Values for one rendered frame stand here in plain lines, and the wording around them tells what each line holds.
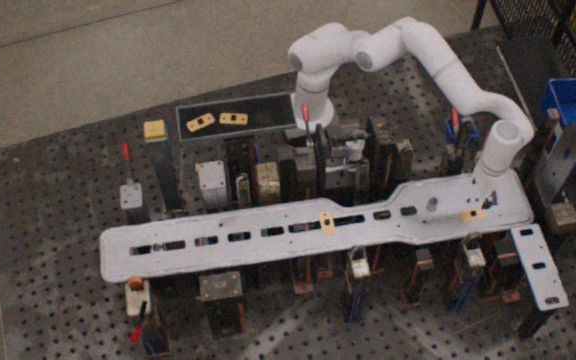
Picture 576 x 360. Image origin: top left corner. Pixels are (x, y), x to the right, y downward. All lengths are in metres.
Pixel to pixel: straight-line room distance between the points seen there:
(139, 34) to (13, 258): 1.95
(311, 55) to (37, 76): 2.18
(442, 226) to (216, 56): 2.13
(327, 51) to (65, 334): 1.28
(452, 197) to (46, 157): 1.56
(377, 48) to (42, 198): 1.40
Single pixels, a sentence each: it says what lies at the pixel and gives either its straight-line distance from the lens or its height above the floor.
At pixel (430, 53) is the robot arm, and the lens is 1.93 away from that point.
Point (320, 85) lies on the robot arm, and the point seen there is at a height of 1.01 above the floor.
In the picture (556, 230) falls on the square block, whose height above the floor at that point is 1.03.
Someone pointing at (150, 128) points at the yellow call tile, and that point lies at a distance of 2.22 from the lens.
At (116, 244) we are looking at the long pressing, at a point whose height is 1.00.
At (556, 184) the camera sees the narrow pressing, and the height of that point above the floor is 1.10.
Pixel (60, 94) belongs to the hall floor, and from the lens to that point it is 4.00.
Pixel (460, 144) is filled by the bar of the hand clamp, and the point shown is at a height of 1.11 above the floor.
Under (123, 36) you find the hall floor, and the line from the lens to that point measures 4.21.
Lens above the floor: 2.89
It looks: 57 degrees down
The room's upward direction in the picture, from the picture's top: straight up
